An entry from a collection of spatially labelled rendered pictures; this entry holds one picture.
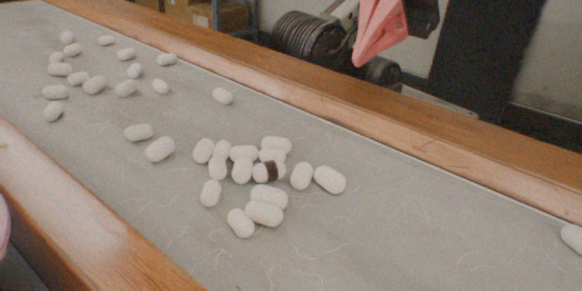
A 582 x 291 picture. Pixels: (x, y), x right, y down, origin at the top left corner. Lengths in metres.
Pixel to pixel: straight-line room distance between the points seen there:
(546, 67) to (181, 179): 2.16
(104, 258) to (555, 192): 0.43
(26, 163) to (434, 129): 0.45
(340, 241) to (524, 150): 0.27
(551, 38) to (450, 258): 2.05
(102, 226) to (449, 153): 0.37
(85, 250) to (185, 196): 0.11
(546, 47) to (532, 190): 1.93
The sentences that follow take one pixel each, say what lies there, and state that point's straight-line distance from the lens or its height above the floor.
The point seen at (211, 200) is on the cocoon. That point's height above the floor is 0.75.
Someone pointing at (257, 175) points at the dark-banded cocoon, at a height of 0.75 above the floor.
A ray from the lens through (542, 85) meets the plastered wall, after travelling 2.45.
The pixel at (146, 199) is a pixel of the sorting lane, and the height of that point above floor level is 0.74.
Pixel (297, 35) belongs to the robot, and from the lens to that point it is 0.83.
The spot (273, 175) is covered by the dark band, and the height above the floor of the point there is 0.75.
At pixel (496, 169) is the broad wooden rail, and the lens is 0.51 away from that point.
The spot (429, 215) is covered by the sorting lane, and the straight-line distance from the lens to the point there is 0.43.
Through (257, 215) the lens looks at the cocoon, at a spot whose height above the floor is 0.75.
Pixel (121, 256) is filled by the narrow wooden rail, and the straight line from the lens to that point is 0.34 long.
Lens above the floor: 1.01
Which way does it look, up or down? 30 degrees down
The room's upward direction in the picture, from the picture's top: 4 degrees clockwise
